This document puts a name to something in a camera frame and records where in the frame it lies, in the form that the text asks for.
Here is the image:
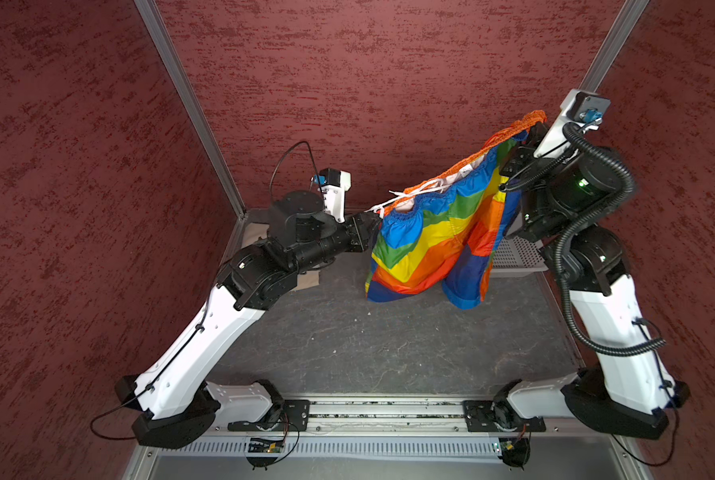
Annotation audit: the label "left corner aluminium profile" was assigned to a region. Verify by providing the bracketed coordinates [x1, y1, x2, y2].
[134, 0, 247, 220]

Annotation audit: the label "right small circuit board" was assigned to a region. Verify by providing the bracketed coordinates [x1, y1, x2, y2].
[499, 438, 531, 458]

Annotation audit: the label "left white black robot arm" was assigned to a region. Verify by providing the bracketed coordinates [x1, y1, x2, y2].
[115, 191, 381, 449]

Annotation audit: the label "right corner aluminium profile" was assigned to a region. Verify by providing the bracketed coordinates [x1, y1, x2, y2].
[579, 0, 651, 92]

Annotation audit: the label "colourful blue orange shorts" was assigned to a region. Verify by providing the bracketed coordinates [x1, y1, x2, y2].
[365, 110, 547, 310]

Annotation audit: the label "white perforated plastic basket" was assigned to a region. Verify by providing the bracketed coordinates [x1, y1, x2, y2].
[491, 237, 547, 278]

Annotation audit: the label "aluminium mounting rail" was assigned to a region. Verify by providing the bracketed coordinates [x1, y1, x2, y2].
[143, 394, 631, 437]

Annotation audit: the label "small circuit board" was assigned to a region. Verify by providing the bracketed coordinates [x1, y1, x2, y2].
[499, 438, 531, 458]
[247, 438, 286, 455]

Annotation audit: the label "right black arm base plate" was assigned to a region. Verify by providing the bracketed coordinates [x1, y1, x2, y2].
[463, 400, 547, 434]

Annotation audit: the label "corner aluminium profile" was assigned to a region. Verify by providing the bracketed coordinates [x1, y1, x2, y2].
[134, 0, 247, 220]
[579, 0, 651, 92]

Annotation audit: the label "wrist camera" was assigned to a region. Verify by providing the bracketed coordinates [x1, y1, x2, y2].
[312, 168, 351, 223]
[533, 89, 611, 159]

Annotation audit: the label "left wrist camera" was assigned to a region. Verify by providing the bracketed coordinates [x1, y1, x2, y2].
[312, 168, 351, 223]

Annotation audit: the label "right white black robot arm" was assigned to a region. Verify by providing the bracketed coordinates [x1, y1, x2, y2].
[491, 122, 689, 440]

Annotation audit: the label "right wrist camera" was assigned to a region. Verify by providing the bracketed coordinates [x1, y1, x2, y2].
[533, 89, 611, 159]

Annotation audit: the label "beige drawstring shorts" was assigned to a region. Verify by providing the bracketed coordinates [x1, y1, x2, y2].
[240, 223, 319, 291]

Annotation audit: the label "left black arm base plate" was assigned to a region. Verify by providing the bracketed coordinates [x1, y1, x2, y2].
[227, 400, 311, 433]

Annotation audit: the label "white slotted cable duct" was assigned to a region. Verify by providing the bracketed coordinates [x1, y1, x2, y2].
[176, 436, 509, 464]

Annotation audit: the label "left small circuit board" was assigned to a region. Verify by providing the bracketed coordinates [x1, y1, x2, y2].
[247, 438, 286, 455]

